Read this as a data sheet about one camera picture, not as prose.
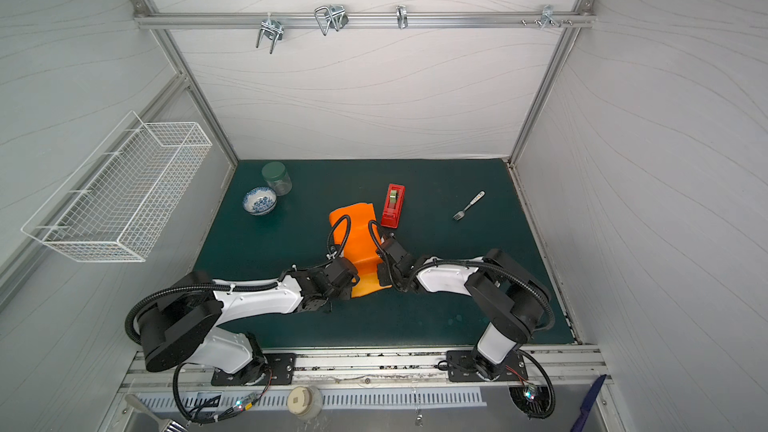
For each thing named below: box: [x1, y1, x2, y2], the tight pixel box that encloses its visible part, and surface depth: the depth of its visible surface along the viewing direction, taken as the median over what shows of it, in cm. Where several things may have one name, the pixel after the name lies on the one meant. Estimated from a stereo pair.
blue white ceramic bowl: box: [242, 186, 278, 216], surface depth 107 cm
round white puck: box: [287, 385, 323, 420], surface depth 62 cm
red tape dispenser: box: [380, 183, 406, 229], surface depth 103 cm
